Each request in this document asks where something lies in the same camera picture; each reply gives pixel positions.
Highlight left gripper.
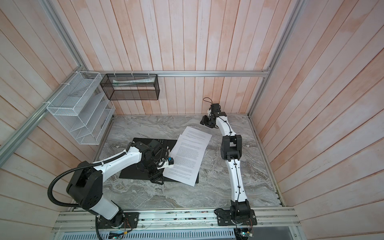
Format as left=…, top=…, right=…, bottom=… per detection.
left=140, top=157, right=165, bottom=185

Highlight white paper sheets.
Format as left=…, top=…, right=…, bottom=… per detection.
left=182, top=127, right=212, bottom=144

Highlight blue folder black inside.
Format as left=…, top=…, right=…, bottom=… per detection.
left=119, top=137, right=200, bottom=184

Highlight printed paper sheet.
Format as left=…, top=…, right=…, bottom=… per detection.
left=163, top=135, right=211, bottom=187

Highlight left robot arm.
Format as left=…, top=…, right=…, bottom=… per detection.
left=67, top=140, right=164, bottom=228

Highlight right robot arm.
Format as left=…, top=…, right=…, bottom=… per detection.
left=201, top=104, right=251, bottom=225

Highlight papers in black basket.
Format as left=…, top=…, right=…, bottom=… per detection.
left=112, top=77, right=156, bottom=88

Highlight black mesh basket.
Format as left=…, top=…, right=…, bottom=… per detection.
left=101, top=73, right=160, bottom=101

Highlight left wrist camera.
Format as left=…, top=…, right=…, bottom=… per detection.
left=157, top=157, right=174, bottom=170

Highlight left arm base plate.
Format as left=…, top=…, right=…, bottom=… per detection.
left=96, top=212, right=140, bottom=229

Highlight aluminium frame bar back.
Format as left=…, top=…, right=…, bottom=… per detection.
left=96, top=70, right=269, bottom=78

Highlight aluminium frame bar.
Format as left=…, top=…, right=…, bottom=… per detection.
left=247, top=1, right=308, bottom=119
left=96, top=70, right=269, bottom=78
left=1, top=66, right=86, bottom=167

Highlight black corrugated cable conduit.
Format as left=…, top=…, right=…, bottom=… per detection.
left=47, top=151, right=128, bottom=240

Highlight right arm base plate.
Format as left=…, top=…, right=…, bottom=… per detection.
left=214, top=209, right=258, bottom=226

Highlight white wire mesh shelf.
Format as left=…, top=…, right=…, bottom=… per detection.
left=47, top=72, right=115, bottom=145

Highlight aluminium front rail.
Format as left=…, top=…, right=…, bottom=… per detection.
left=52, top=207, right=301, bottom=233

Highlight aluminium frame bar right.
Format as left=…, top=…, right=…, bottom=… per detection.
left=247, top=1, right=308, bottom=119

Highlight aluminium frame bar left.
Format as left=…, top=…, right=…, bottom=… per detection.
left=1, top=66, right=86, bottom=167

